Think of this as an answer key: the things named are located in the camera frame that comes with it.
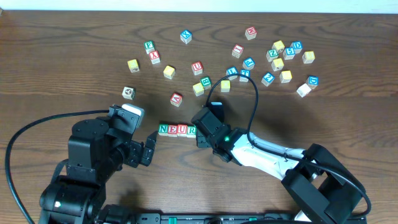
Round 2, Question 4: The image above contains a green N block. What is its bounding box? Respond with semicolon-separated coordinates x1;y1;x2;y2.
158;124;169;136

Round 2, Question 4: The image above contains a green R block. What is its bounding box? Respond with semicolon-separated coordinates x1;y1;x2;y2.
187;126;197;138

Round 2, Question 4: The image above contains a red E block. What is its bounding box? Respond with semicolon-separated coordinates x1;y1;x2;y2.
167;124;178;137

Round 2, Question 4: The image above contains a red u block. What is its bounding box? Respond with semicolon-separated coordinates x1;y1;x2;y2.
177;124;188;136
192;61;203;75

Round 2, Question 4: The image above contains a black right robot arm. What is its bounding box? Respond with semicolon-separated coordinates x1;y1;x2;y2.
192;107;370;223

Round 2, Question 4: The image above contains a white picture block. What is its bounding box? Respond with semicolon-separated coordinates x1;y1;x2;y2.
122;86;136;100

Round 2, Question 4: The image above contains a red A block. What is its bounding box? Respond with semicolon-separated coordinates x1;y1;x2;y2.
170;93;183;107

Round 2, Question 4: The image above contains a yellow O block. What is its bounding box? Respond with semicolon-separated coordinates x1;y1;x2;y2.
220;80;231;93

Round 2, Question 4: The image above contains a green B block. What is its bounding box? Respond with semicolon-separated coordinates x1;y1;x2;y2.
200;77;212;90

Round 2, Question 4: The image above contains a blue L block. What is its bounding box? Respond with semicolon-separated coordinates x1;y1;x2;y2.
226;67;239;80

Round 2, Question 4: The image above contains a blue T block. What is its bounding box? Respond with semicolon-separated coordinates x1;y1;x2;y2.
239;69;251;82

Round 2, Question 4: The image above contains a red Y block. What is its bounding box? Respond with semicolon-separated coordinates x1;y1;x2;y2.
149;50;160;64

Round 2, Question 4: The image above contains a blue P block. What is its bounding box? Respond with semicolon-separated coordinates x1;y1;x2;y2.
243;57;256;70

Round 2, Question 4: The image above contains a blue 2 block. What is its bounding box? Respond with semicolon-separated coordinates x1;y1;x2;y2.
261;72;275;86

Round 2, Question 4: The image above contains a green F block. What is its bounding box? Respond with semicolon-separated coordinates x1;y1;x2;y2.
144;40;155;54

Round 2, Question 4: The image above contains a red I block far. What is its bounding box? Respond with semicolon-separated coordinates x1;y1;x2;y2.
231;44;244;58

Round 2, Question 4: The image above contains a yellow S block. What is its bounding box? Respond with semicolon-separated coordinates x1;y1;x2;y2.
279;70;292;83

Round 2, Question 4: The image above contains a blue X block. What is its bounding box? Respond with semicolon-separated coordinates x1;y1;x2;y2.
180;30;192;44

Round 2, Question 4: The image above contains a green Z block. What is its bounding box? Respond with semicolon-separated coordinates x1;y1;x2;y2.
266;49;279;62

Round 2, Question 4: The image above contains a plain block red 3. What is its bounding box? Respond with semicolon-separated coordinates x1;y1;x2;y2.
296;83;312;98

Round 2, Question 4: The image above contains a red M block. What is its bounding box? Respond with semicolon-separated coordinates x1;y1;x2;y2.
245;26;257;40

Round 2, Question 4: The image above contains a yellow picture block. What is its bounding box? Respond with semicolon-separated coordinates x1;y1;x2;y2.
272;40;285;54

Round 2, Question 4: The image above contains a blue 5 block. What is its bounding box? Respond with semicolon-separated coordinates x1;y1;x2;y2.
283;47;295;60

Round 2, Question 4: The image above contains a blue D block near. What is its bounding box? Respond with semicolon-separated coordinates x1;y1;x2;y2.
306;76;319;90

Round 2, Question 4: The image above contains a blue d block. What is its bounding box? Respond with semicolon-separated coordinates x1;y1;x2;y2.
306;76;319;90
290;41;303;54

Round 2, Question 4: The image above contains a blue D block far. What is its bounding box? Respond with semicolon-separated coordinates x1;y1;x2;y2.
290;41;303;54

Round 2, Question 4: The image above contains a yellow B block right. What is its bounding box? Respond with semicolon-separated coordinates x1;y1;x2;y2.
302;51;315;64

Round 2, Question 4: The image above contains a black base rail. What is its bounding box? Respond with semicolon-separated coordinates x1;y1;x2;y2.
93;212;368;224

